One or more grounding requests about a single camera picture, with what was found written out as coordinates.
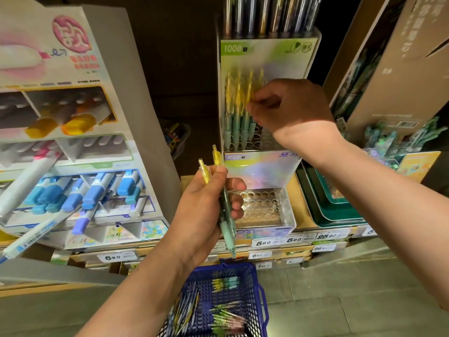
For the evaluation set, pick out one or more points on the bunch of shiny green pens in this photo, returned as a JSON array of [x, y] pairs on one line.
[[382, 136]]

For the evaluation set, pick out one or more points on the dark green stacked trays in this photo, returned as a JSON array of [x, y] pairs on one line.
[[322, 203]]

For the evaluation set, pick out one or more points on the person's left middle finger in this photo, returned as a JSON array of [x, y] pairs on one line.
[[236, 200]]

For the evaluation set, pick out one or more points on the row of yellow-topped pens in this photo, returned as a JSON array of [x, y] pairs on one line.
[[235, 101]]

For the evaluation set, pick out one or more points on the light wooden shelf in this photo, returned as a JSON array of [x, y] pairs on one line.
[[298, 207]]

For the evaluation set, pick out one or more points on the orange capped marker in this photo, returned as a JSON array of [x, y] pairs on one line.
[[79, 124]]

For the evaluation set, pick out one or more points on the purple capped marker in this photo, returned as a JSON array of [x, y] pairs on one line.
[[82, 222]]

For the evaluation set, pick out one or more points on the yellow capped marker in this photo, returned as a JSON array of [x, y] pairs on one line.
[[42, 128]]

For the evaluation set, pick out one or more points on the pile of assorted pens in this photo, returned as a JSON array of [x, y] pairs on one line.
[[226, 317]]

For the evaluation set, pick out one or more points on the white marker with pink cap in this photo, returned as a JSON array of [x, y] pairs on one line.
[[24, 182]]

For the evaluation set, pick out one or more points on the brown cardboard backing panel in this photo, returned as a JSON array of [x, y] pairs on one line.
[[140, 101]]

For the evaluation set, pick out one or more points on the white marker display stand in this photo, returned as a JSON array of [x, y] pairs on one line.
[[52, 66]]

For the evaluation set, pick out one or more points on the person's right thumb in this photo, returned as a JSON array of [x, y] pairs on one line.
[[258, 114]]

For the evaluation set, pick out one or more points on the person's left thumb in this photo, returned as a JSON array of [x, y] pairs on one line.
[[214, 177]]

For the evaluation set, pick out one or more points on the person's right hand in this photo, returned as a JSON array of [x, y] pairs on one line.
[[298, 108]]

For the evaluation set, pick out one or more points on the blue plastic shopping basket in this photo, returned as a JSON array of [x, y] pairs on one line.
[[245, 277]]

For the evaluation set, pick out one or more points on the row of white price tags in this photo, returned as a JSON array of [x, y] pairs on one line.
[[267, 242]]

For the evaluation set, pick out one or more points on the row of dark metallic pens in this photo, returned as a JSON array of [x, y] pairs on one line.
[[266, 13]]

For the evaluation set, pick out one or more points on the yellow-topped green pen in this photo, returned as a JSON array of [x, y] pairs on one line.
[[217, 157], [252, 131], [204, 170]]

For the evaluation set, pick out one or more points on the person's left hand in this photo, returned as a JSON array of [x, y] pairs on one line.
[[194, 214]]

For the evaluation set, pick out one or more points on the person's left forearm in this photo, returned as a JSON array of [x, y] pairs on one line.
[[140, 298]]

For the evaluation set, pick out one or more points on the dark bin with coloured items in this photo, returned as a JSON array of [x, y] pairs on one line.
[[177, 138]]

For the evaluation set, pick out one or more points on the brown cardboard display box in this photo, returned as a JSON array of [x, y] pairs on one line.
[[403, 73]]

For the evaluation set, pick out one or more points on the row of blue capped markers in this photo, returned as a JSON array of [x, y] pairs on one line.
[[94, 189]]

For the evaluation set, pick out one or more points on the yellow illustrated card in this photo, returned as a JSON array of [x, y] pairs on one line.
[[417, 166]]

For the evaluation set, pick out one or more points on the person's right forearm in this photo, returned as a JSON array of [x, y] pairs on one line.
[[379, 203]]

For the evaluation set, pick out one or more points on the clear iridescent pen display rack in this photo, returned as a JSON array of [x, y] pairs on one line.
[[266, 59]]

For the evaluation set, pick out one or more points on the white pen with blue print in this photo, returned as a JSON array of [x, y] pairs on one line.
[[31, 238]]

